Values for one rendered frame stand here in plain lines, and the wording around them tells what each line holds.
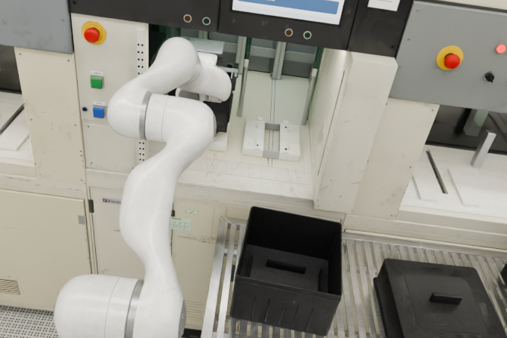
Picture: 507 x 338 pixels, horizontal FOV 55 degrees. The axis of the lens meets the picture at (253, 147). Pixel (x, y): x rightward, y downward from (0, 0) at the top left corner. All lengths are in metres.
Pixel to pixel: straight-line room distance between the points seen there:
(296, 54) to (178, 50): 1.30
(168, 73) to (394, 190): 0.89
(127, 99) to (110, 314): 0.41
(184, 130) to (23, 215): 1.06
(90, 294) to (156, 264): 0.12
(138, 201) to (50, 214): 0.96
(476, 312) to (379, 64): 0.72
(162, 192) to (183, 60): 0.30
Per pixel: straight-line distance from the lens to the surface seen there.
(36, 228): 1.95
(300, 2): 1.29
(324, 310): 1.33
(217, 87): 1.35
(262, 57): 2.34
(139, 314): 0.90
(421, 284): 1.50
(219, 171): 1.67
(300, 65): 2.35
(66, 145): 1.65
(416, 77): 1.41
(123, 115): 1.01
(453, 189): 1.90
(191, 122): 0.98
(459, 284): 1.56
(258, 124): 1.89
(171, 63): 1.05
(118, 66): 1.44
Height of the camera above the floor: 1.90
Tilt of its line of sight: 35 degrees down
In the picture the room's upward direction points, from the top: 9 degrees clockwise
